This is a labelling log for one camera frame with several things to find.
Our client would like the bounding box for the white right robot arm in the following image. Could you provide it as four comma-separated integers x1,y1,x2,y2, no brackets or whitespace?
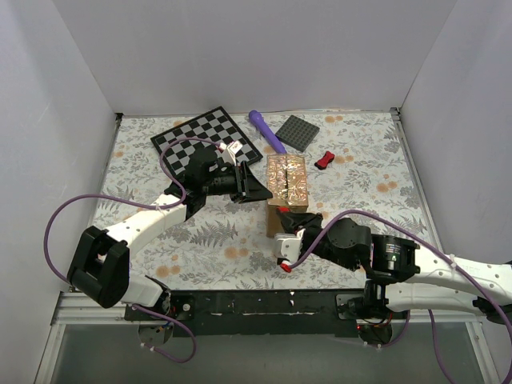
274,207,511,324

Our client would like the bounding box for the red black knife cap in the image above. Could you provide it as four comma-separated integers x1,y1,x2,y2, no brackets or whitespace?
314,151,335,170

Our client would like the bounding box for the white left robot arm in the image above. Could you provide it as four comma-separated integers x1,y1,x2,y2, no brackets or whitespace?
67,148,272,320

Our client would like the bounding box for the purple cylindrical handle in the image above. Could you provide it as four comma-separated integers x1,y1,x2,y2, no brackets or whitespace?
248,110,286,154

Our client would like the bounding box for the dark grey studded plate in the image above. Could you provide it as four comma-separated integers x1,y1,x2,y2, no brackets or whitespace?
275,115,320,152

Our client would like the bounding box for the red black utility knife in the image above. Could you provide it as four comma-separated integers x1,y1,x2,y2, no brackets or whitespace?
276,206,290,215

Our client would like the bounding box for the brown taped cardboard box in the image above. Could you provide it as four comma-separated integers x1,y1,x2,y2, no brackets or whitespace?
266,154,309,238

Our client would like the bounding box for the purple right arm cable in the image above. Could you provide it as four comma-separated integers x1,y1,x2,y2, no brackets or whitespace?
288,210,512,383

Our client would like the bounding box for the black white checkerboard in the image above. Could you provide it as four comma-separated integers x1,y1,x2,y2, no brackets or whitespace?
150,106,262,175

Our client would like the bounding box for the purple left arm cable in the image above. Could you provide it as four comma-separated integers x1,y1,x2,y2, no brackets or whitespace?
43,137,241,363

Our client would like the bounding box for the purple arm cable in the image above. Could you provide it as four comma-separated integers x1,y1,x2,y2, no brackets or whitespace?
43,137,241,363
288,210,512,383

